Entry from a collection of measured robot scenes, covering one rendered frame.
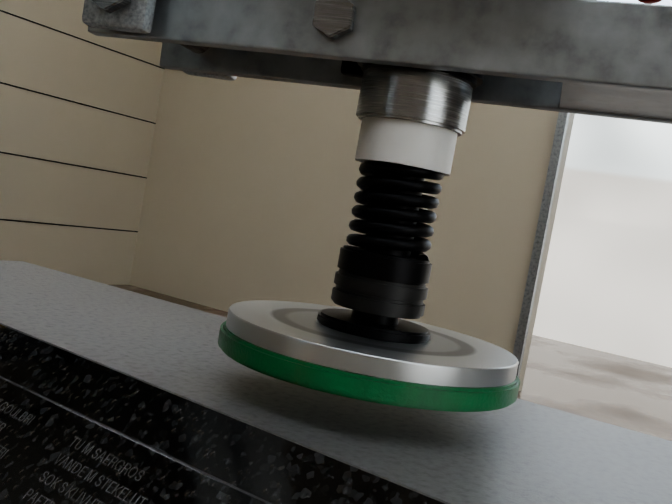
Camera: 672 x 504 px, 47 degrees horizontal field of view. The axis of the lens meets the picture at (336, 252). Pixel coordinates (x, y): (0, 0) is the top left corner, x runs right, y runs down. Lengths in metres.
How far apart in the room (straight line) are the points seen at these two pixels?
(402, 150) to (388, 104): 0.03
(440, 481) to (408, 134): 0.23
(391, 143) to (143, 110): 6.75
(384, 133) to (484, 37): 0.09
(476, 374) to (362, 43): 0.23
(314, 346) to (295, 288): 5.80
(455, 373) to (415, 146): 0.16
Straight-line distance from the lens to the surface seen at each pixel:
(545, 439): 0.61
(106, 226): 7.11
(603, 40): 0.52
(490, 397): 0.51
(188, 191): 7.01
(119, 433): 0.54
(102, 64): 6.93
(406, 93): 0.54
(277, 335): 0.49
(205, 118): 7.00
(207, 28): 0.57
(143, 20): 0.56
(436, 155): 0.55
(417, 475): 0.46
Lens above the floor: 1.00
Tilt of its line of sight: 3 degrees down
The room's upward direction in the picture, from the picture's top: 10 degrees clockwise
